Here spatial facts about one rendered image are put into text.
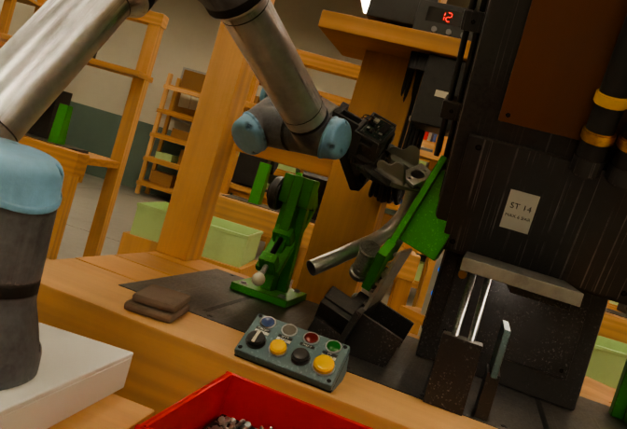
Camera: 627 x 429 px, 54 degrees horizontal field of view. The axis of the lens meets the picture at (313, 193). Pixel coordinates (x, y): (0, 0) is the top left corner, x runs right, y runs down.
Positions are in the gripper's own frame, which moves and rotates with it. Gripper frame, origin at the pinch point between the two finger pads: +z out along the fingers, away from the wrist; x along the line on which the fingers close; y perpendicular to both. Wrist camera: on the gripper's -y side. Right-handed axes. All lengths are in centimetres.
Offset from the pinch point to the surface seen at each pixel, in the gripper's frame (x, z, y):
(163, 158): 461, -520, -742
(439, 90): 23.7, -8.1, 3.2
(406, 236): -14.1, 4.7, 2.1
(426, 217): -10.9, 6.0, 5.2
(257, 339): -45.9, -3.1, 3.4
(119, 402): -65, -10, 8
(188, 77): 603, -591, -687
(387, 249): -18.5, 3.5, 1.8
